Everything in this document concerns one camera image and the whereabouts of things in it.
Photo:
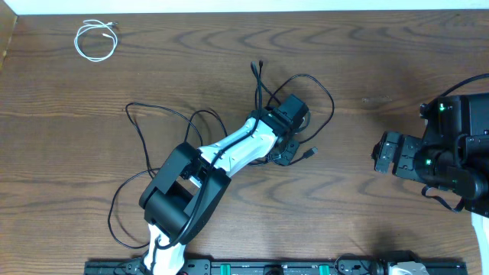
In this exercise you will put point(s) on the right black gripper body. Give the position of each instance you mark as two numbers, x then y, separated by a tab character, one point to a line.
407	163

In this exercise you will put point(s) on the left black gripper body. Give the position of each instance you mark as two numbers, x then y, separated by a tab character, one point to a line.
287	158

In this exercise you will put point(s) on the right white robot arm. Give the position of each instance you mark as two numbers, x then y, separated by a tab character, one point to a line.
451	155

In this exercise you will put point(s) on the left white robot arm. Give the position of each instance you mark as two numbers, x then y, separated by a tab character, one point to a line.
180	199

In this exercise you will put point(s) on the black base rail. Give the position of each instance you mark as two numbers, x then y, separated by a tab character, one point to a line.
267	267

